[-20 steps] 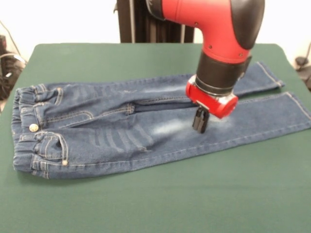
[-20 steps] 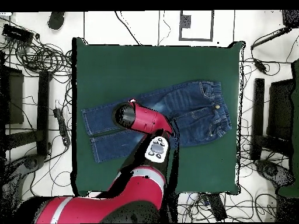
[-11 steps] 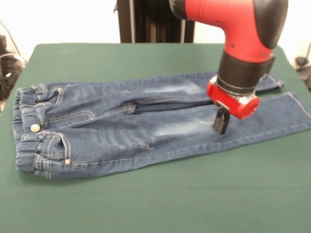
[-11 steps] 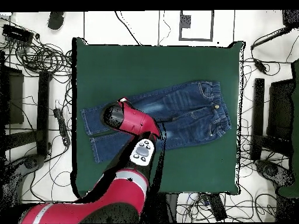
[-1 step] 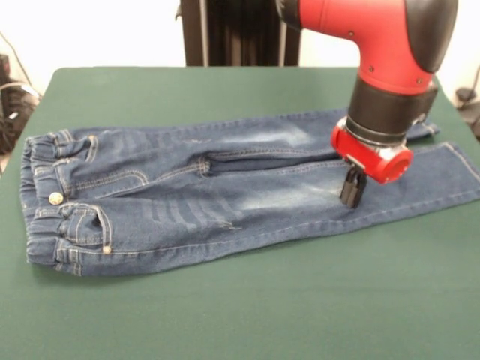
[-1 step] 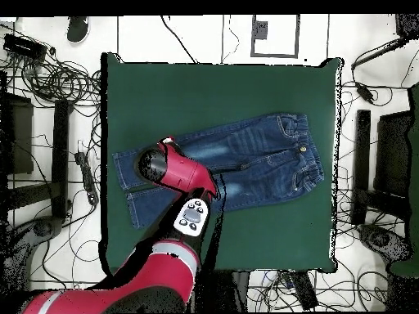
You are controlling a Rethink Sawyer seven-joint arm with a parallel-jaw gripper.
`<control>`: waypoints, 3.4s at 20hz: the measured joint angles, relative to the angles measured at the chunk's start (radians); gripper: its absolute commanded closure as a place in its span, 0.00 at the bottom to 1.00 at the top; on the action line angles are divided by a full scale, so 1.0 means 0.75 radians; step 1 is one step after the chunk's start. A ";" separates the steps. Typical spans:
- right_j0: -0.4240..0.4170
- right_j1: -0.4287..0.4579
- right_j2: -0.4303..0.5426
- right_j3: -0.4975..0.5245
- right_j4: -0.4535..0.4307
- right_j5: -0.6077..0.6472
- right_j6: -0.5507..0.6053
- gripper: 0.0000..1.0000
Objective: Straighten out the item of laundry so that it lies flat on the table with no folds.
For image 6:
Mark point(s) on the blue denim jeans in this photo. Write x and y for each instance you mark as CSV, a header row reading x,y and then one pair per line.
x,y
262,157

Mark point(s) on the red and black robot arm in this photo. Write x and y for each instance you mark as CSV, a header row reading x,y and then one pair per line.
x,y
183,173

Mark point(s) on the dark flat panel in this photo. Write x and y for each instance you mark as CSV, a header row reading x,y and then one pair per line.
x,y
392,153
21,137

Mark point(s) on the dark green table cloth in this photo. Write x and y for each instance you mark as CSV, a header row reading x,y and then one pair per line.
x,y
196,91

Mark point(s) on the black power strip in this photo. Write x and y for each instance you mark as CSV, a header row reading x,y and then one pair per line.
x,y
304,289
86,178

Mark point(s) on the black stand leg bar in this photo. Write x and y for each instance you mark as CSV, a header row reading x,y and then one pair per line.
x,y
362,163
60,157

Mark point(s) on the small grey square patch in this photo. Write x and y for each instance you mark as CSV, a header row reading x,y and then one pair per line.
x,y
260,30

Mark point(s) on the black round stand base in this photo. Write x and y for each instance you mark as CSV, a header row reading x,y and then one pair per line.
x,y
44,227
379,238

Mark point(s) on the black power brick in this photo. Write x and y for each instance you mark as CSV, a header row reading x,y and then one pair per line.
x,y
365,92

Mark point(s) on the person's dark shoe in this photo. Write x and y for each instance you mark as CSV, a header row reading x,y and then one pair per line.
x,y
78,30

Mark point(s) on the black rod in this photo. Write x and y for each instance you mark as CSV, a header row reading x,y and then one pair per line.
x,y
376,54

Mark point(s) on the black corner box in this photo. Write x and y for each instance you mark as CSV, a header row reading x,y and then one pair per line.
x,y
407,26

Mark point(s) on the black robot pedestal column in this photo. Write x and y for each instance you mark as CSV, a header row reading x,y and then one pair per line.
x,y
226,291

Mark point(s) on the grey square floor frame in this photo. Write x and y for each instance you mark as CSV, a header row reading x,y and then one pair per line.
x,y
297,36

